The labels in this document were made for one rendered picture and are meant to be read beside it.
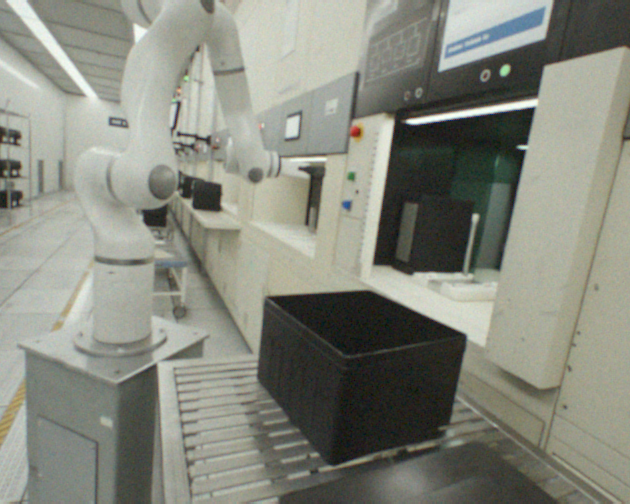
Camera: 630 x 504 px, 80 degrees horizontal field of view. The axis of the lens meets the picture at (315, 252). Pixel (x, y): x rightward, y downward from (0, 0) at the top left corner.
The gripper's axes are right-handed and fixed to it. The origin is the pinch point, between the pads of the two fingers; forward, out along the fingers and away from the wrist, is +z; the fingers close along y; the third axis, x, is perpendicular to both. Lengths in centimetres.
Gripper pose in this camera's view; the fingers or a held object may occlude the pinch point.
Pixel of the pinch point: (319, 171)
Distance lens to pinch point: 129.1
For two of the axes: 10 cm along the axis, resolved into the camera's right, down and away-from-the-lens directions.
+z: 9.1, 0.4, 4.2
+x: 1.2, -9.8, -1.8
